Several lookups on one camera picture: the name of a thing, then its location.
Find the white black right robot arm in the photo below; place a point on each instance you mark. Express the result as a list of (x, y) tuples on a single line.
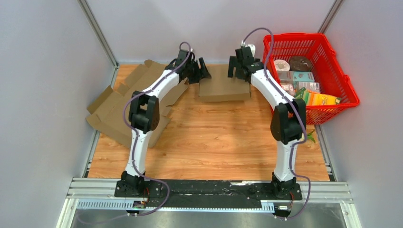
[(288, 123)]

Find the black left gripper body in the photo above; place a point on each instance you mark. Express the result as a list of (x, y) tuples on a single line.
[(194, 74)]

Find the aluminium rail frame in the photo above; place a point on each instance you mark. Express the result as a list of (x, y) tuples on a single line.
[(90, 203)]

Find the green product box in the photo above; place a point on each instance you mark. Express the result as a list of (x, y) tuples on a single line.
[(302, 94)]

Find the teal product box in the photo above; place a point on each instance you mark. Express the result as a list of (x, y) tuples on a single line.
[(295, 76)]

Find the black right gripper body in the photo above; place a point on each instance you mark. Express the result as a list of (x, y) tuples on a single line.
[(237, 70)]

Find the pink white product box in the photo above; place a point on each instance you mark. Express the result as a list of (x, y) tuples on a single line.
[(293, 88)]

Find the brown cardboard sheet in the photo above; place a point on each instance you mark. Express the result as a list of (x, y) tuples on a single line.
[(106, 112)]

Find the white round container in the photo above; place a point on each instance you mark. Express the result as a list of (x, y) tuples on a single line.
[(281, 65)]

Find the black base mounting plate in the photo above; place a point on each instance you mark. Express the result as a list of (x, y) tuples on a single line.
[(210, 194)]

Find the green leafy item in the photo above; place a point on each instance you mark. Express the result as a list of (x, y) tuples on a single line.
[(310, 137)]

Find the brown cardboard box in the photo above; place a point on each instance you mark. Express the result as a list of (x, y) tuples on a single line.
[(221, 88)]

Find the orange yellow product box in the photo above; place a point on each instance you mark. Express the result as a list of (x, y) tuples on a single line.
[(318, 99)]

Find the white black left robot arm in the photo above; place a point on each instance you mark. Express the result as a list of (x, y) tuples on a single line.
[(142, 115)]

